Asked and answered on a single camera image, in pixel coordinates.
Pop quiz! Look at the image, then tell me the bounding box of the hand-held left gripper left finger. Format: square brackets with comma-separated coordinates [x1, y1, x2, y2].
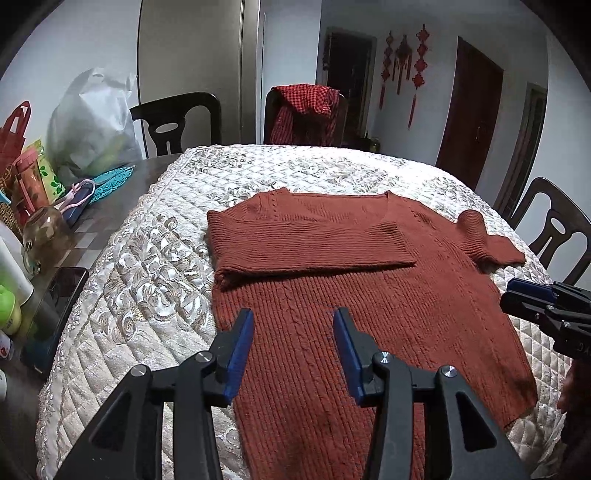
[55, 308, 256, 480]

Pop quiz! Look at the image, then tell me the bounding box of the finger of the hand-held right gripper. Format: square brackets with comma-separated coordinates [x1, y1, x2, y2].
[500, 292, 560, 326]
[506, 278, 557, 298]

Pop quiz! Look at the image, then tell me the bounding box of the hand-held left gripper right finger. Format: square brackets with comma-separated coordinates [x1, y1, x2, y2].
[333, 307, 532, 480]

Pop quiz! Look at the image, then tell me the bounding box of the rust red knit sweater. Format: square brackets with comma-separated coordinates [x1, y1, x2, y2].
[206, 188, 539, 480]

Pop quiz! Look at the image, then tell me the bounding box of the dark wooden dining chair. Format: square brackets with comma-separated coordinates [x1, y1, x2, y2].
[263, 85, 349, 148]
[129, 92, 222, 158]
[505, 178, 591, 287]

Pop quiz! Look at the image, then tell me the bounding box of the cream quilted floral blanket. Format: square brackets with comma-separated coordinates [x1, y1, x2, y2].
[36, 144, 571, 480]

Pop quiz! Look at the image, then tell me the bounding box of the grey framed doorway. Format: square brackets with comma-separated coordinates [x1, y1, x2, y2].
[493, 82, 549, 222]

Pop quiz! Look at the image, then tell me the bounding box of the brown wooden door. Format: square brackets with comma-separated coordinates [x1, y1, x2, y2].
[435, 36, 505, 192]

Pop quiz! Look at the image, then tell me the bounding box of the black smartphone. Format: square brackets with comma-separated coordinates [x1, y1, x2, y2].
[21, 267, 89, 379]

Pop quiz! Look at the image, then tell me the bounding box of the teal lace mat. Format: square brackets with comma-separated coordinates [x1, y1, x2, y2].
[88, 165, 137, 206]

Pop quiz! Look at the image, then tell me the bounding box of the clear glass jar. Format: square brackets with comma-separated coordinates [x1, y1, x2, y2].
[22, 207, 75, 278]

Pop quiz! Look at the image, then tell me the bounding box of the green capped bottle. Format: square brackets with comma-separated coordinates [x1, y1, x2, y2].
[0, 286, 23, 335]

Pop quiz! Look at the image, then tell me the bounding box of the white plastic bottle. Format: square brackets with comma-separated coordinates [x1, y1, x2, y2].
[0, 222, 35, 305]

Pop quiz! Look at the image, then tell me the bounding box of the red checkered garment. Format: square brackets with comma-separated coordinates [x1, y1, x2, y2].
[269, 84, 342, 147]

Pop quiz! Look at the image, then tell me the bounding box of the green floral packet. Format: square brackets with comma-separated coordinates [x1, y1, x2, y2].
[28, 143, 64, 202]

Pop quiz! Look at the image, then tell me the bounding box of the red patterned bottle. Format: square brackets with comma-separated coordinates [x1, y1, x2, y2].
[11, 150, 49, 222]

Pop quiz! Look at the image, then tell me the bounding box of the white plastic bag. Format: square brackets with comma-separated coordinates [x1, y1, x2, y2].
[46, 68, 141, 185]

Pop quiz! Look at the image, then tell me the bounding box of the dark open doorway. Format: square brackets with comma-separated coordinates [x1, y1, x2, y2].
[322, 27, 378, 148]

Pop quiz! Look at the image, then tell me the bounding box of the grey refrigerator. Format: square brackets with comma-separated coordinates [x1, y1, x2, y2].
[137, 0, 267, 146]

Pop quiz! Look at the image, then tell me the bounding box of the red gift bag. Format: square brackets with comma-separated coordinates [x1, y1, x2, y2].
[0, 102, 33, 181]

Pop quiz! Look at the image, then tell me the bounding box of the long red knot wall ornament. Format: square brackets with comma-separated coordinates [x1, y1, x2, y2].
[407, 24, 430, 130]

